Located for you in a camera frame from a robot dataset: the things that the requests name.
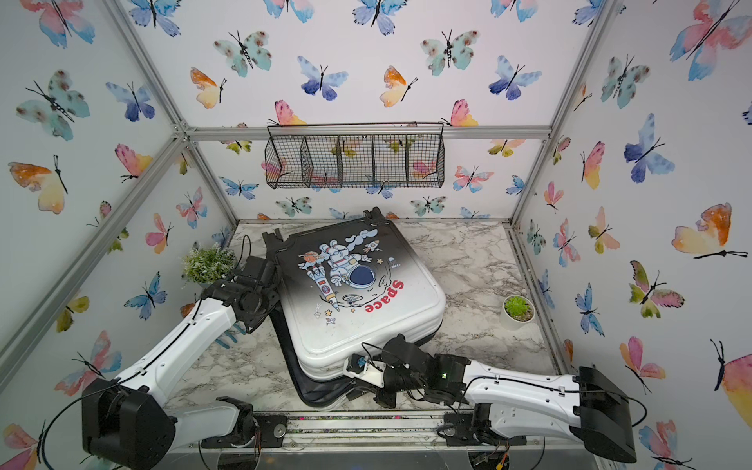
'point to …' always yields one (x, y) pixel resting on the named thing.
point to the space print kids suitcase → (348, 288)
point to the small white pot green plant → (517, 311)
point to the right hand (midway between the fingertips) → (357, 383)
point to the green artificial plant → (209, 264)
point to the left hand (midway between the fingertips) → (278, 300)
